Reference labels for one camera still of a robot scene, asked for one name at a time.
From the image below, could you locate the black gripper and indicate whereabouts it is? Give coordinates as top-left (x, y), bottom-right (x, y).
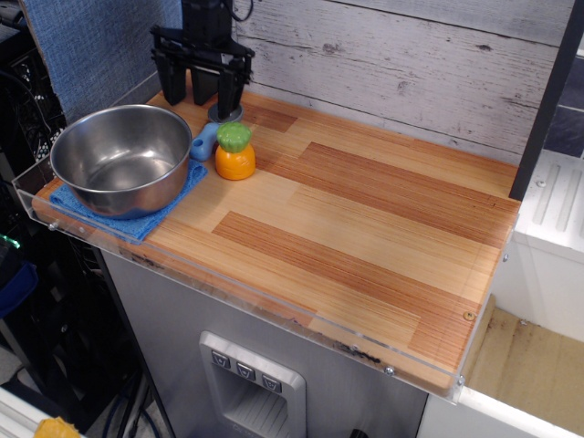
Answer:
top-left (151, 26), bottom-right (255, 120)

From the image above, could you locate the blue handled grey spoon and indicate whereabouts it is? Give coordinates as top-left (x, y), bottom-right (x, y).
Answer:
top-left (190, 103), bottom-right (244, 162)

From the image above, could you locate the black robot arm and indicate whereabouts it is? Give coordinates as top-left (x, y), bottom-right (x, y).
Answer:
top-left (151, 1), bottom-right (255, 123)

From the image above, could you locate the orange toy carrot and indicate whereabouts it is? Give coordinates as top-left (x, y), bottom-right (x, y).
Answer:
top-left (214, 122), bottom-right (256, 181)

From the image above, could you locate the blue fabric panel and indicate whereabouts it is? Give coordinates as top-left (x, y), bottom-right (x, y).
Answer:
top-left (20, 0), bottom-right (182, 123)

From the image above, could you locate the stainless steel bowl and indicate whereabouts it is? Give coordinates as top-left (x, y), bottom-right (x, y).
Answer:
top-left (50, 104), bottom-right (192, 219)

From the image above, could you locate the blue cloth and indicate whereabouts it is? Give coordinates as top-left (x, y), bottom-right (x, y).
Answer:
top-left (49, 160), bottom-right (208, 244)

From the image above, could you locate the clear acrylic edge guard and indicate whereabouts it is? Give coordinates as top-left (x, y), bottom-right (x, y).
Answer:
top-left (14, 143), bottom-right (519, 400)

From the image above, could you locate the silver dispenser panel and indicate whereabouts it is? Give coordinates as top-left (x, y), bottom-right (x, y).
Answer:
top-left (199, 331), bottom-right (308, 437)

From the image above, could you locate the grey toy fridge cabinet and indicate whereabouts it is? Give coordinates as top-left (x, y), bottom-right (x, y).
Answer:
top-left (105, 255), bottom-right (427, 437)

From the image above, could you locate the yellow object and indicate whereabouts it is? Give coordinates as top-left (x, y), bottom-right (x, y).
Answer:
top-left (33, 417), bottom-right (81, 438)

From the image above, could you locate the white toy sink unit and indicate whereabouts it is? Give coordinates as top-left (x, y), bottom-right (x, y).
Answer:
top-left (419, 151), bottom-right (583, 437)

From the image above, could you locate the black cable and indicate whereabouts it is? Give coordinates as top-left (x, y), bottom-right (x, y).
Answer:
top-left (227, 0), bottom-right (255, 23)

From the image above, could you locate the black right post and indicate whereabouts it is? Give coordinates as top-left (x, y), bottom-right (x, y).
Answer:
top-left (508, 0), bottom-right (583, 201)

